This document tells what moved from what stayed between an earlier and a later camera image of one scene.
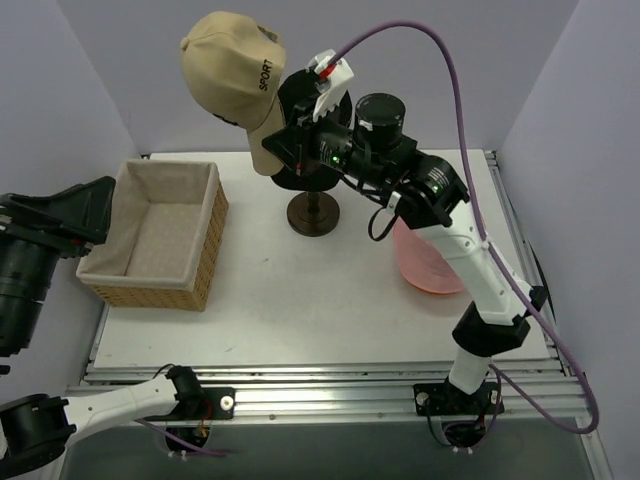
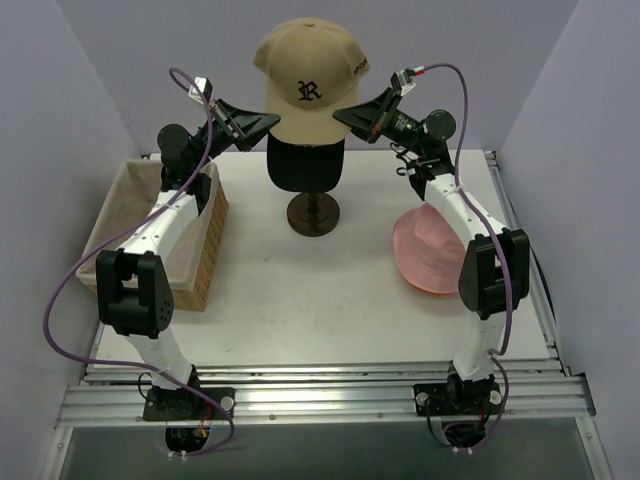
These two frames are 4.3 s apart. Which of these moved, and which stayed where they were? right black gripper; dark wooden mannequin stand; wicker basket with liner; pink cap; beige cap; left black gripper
Moved: beige cap; left black gripper; right black gripper
Stayed: dark wooden mannequin stand; wicker basket with liner; pink cap
